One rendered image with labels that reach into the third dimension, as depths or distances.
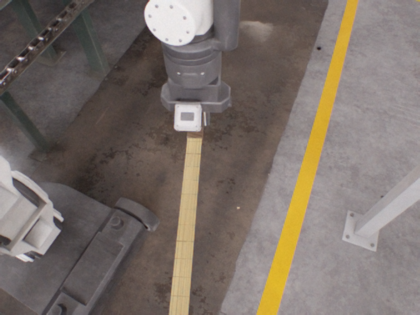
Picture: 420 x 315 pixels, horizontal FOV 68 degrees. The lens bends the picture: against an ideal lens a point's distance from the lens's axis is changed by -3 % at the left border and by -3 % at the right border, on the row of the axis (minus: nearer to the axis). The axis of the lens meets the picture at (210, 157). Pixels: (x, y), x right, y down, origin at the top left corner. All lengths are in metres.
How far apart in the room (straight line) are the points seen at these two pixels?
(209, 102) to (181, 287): 0.29
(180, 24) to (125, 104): 1.50
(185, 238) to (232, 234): 0.97
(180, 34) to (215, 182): 1.19
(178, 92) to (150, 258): 1.01
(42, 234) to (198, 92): 0.85
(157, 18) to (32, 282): 1.16
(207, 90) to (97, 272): 0.92
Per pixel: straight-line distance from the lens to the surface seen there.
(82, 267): 1.31
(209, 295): 1.39
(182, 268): 0.48
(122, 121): 1.81
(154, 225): 1.35
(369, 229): 1.49
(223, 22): 0.44
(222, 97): 0.55
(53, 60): 2.33
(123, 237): 1.27
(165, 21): 0.41
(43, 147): 1.82
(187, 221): 0.49
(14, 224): 0.95
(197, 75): 0.48
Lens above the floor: 1.39
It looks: 59 degrees down
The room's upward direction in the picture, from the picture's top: 2 degrees counter-clockwise
